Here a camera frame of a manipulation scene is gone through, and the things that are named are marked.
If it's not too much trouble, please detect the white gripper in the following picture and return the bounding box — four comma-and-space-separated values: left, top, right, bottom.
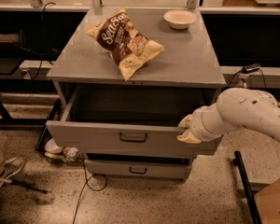
177, 105, 224, 144

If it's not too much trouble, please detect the grey top drawer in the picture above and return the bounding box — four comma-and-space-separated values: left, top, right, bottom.
47, 86, 220, 159

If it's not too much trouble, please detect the grey drawer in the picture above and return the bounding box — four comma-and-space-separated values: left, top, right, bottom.
47, 86, 220, 159
85, 160, 191, 180

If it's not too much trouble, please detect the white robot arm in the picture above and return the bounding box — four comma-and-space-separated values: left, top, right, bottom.
177, 88, 280, 144

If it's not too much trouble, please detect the grey bottom drawer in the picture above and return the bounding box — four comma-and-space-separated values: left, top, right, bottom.
85, 160, 191, 180

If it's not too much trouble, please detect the grey drawer cabinet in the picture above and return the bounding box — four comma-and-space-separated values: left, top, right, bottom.
46, 7, 227, 183

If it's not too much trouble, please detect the black power adapter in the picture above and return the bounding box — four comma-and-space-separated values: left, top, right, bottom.
242, 63, 260, 74

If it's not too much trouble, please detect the brown yellow chip bag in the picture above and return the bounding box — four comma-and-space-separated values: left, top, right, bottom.
84, 7, 164, 81

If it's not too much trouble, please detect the white bowl on cabinet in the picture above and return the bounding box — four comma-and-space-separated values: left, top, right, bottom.
163, 10, 196, 30

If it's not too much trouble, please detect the cardboard box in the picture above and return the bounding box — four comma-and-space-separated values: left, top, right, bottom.
255, 178, 280, 224

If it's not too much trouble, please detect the white bowl in basket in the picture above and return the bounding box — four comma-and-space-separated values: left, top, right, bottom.
45, 139, 63, 154

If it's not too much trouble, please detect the black metal frame bar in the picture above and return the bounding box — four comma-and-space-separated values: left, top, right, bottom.
233, 151, 262, 224

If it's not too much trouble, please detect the black floor cable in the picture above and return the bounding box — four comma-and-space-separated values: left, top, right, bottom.
72, 161, 108, 224

